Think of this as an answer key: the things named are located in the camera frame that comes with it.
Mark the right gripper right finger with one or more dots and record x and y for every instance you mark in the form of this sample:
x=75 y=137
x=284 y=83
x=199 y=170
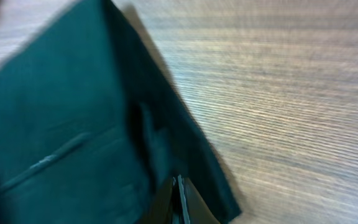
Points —
x=194 y=208

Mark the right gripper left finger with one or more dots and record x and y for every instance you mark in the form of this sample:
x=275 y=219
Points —
x=164 y=208

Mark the black shorts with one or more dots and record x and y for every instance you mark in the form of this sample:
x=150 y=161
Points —
x=90 y=128

